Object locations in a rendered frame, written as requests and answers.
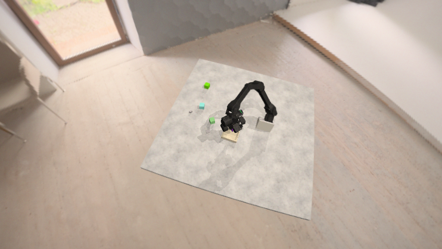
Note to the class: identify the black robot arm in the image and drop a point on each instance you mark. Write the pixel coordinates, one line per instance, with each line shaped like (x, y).
(234, 106)

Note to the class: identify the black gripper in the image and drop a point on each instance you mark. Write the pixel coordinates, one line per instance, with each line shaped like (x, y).
(241, 119)

